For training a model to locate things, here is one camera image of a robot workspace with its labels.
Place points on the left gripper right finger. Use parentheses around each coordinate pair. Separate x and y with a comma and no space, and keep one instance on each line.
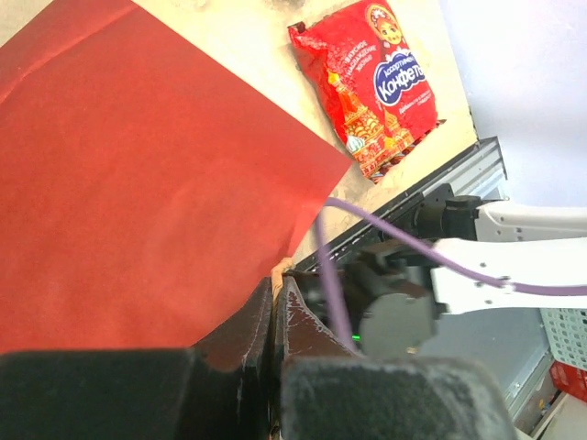
(329,392)

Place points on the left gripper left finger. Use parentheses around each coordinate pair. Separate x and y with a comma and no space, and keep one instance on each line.
(215,389)

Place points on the red brown paper bag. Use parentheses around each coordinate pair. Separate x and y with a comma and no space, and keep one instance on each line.
(145,188)

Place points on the red candy snack bag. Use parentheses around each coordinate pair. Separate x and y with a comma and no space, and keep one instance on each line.
(369,83)

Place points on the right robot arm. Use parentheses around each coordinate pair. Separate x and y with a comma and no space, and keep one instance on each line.
(492,255)

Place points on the red box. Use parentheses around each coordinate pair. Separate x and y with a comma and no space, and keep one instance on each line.
(570,380)

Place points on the white perforated plastic basket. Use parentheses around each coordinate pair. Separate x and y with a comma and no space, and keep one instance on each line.
(566,331)

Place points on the aluminium frame rails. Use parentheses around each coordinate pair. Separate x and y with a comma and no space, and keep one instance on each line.
(393,315)

